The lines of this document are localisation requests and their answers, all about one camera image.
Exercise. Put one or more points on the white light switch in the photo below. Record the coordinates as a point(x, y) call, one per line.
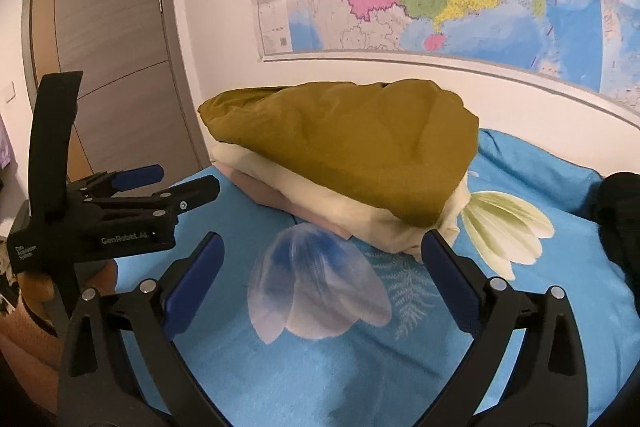
point(7, 93)

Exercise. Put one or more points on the person's left hand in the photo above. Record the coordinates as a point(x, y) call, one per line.
point(35, 302)

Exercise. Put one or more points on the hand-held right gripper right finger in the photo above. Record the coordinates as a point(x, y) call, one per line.
point(450, 279)

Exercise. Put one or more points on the olive green jacket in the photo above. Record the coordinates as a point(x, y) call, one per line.
point(350, 147)

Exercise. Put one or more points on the pink folded garment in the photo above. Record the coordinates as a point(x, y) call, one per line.
point(270, 197)

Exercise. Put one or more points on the black garment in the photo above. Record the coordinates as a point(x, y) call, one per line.
point(620, 217)

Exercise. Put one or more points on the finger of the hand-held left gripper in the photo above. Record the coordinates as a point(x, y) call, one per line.
point(137, 175)
point(197, 191)

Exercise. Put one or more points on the grey door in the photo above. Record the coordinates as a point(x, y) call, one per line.
point(115, 32)

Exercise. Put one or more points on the purple cloth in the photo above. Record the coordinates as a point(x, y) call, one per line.
point(4, 147)

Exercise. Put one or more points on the cream garment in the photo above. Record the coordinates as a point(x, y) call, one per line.
point(320, 202)

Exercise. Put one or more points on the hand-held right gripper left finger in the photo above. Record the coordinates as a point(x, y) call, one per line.
point(197, 287)

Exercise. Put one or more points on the blue floral bed sheet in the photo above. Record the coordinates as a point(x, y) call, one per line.
point(350, 357)

